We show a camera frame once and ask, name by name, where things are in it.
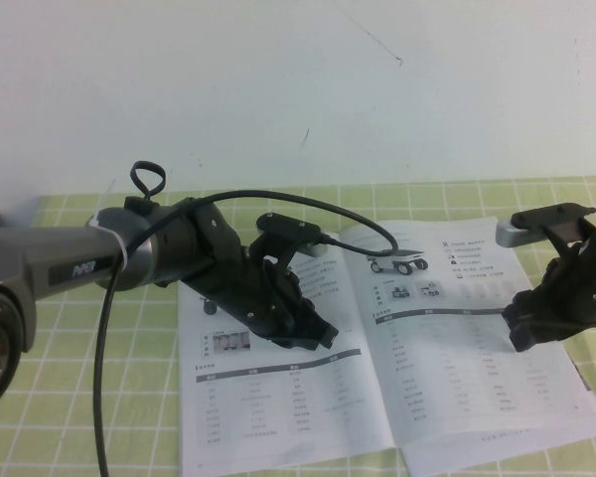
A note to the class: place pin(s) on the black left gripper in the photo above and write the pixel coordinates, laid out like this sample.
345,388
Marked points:
258,305

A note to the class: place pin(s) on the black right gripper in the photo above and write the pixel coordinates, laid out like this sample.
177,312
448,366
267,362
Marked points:
571,303

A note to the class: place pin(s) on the white product booklet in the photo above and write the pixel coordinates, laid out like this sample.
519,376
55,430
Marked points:
427,387

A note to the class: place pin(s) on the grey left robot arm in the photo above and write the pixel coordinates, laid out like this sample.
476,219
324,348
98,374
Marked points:
44,270

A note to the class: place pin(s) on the white zip tie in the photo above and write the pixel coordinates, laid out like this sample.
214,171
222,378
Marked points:
116,241

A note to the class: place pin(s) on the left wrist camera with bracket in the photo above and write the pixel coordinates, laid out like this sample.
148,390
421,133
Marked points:
288,226

